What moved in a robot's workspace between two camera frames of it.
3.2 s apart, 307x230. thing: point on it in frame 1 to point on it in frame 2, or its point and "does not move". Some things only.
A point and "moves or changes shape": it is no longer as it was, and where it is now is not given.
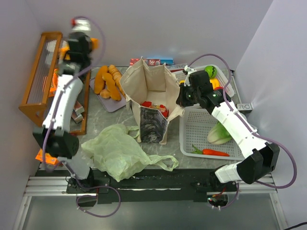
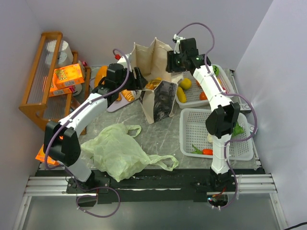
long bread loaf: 99,84 does not move
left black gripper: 78,42 to 134,80
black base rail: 187,186 does not move
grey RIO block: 244,107 does not move
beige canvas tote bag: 151,88 moves or changes shape
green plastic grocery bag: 112,150 does not move
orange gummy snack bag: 95,45 to 153,83
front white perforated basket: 194,126 does not move
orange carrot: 209,152 does not move
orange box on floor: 49,159 does not move
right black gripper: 183,96 to 171,62
